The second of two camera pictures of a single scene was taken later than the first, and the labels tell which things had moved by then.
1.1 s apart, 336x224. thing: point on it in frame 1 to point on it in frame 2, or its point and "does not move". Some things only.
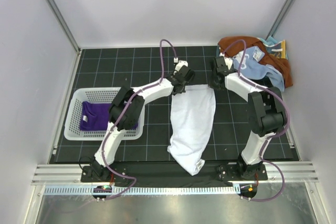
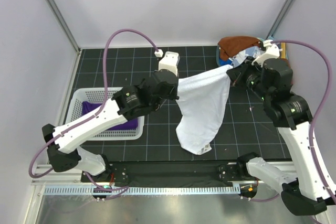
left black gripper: (183, 91) to (174, 94)
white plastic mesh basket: (100, 95) does not move
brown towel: (282, 65) does not move
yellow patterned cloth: (279, 50) does not move
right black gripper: (211, 84) to (237, 75)
